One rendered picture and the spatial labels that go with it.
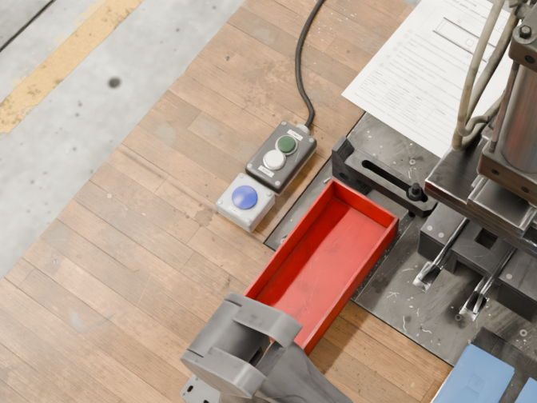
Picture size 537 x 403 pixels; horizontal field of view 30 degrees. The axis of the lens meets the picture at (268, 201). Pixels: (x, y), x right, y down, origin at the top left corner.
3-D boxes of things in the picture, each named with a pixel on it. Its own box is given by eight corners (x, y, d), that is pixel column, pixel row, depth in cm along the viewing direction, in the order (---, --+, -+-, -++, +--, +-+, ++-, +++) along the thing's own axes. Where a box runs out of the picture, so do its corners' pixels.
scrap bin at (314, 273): (238, 317, 150) (234, 305, 145) (333, 193, 158) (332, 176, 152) (303, 363, 146) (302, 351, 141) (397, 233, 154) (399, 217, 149)
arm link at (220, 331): (287, 403, 135) (265, 324, 106) (258, 444, 133) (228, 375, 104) (250, 377, 137) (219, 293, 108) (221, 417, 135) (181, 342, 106)
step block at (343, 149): (332, 175, 159) (331, 149, 151) (342, 161, 160) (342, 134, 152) (365, 196, 157) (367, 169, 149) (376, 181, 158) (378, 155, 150)
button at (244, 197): (227, 204, 156) (226, 198, 154) (243, 185, 157) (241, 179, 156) (248, 217, 155) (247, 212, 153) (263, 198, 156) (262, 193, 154)
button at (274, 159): (262, 165, 159) (261, 160, 157) (272, 153, 159) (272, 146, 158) (277, 175, 158) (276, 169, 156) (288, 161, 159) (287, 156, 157)
